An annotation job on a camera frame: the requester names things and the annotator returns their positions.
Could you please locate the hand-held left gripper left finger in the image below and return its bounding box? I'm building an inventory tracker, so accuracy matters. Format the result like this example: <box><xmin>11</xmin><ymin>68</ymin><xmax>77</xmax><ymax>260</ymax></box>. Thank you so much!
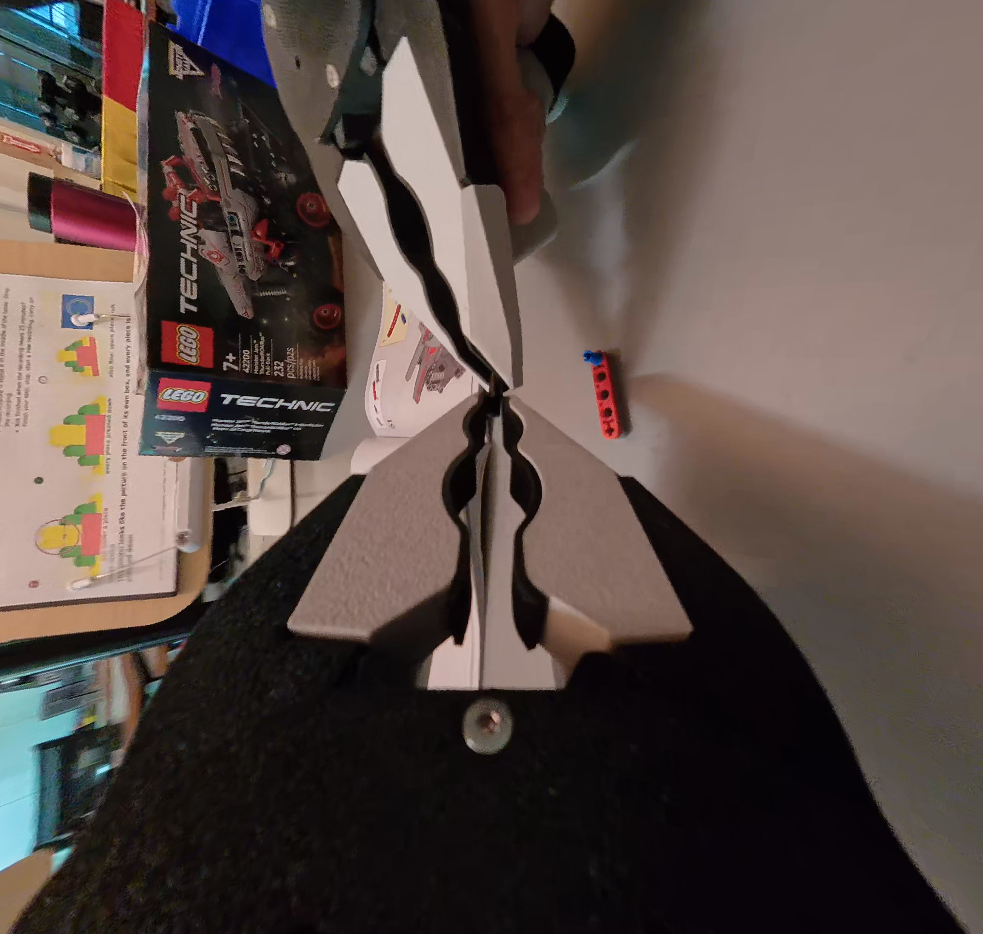
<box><xmin>286</xmin><ymin>392</ymin><xmax>494</xmax><ymax>648</ymax></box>

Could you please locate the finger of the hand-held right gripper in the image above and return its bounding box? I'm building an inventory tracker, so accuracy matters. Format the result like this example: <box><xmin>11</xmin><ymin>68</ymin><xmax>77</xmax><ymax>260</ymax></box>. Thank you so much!
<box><xmin>380</xmin><ymin>34</ymin><xmax>525</xmax><ymax>393</ymax></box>
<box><xmin>336</xmin><ymin>146</ymin><xmax>496</xmax><ymax>393</ymax></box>

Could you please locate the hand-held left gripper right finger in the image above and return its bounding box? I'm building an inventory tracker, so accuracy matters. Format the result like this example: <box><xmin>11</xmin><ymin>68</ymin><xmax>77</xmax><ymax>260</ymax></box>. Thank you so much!
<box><xmin>499</xmin><ymin>394</ymin><xmax>695</xmax><ymax>664</ymax></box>

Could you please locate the red toy brick beam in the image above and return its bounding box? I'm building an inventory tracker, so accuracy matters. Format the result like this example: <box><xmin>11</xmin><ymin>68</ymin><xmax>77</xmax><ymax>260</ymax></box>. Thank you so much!
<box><xmin>590</xmin><ymin>350</ymin><xmax>628</xmax><ymax>440</ymax></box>

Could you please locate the person's right hand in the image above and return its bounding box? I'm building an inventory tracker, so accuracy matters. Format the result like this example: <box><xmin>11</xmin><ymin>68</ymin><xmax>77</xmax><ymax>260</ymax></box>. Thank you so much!
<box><xmin>453</xmin><ymin>0</ymin><xmax>571</xmax><ymax>228</ymax></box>

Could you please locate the blue panel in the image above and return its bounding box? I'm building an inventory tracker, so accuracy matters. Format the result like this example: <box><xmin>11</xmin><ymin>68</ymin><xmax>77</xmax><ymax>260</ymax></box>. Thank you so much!
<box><xmin>167</xmin><ymin>0</ymin><xmax>277</xmax><ymax>90</ymax></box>

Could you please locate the toy building instruction booklet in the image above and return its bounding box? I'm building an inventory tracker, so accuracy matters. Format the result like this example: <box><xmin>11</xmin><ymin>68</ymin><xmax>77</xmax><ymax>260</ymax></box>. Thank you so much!
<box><xmin>352</xmin><ymin>281</ymin><xmax>494</xmax><ymax>480</ymax></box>

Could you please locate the black toy brick set box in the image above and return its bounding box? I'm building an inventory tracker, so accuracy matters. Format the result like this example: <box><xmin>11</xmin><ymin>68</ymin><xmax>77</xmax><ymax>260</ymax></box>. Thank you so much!
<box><xmin>137</xmin><ymin>22</ymin><xmax>348</xmax><ymax>461</ymax></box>

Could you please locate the red and yellow panel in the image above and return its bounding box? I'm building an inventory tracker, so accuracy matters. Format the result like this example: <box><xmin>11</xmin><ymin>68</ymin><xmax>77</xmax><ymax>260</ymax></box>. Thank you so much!
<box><xmin>100</xmin><ymin>0</ymin><xmax>148</xmax><ymax>196</ymax></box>

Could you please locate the pink metal tumbler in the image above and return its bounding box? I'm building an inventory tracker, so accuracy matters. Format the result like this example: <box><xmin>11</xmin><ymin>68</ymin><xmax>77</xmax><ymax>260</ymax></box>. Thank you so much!
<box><xmin>27</xmin><ymin>172</ymin><xmax>141</xmax><ymax>253</ymax></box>

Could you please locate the brown cardboard board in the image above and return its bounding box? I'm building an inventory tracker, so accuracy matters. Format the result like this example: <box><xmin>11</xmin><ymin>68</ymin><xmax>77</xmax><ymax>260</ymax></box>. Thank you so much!
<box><xmin>0</xmin><ymin>239</ymin><xmax>216</xmax><ymax>647</ymax></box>

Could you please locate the printed instruction sheet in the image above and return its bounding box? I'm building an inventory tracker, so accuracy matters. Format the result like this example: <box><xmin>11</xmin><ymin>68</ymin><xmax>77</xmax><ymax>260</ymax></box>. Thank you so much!
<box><xmin>0</xmin><ymin>272</ymin><xmax>179</xmax><ymax>612</ymax></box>

